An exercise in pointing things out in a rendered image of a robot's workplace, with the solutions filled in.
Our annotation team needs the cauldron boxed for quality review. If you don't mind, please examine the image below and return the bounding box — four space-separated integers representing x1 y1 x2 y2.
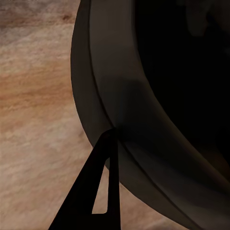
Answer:
70 0 230 230

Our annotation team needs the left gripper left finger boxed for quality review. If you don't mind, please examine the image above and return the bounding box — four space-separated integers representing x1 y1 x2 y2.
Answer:
48 127 121 230

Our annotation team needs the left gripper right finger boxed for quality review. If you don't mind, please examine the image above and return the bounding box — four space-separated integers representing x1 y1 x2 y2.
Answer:
215 127 230 166

